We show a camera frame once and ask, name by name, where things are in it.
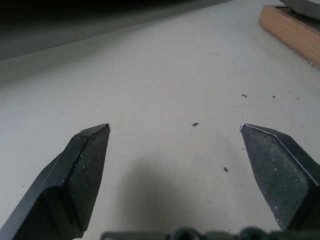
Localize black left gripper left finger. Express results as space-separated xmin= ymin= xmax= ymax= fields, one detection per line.
xmin=0 ymin=123 xmax=112 ymax=240

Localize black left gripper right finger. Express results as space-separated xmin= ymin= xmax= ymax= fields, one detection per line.
xmin=239 ymin=122 xmax=320 ymax=240

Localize wooden block base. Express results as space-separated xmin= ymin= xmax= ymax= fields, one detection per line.
xmin=258 ymin=0 xmax=320 ymax=70

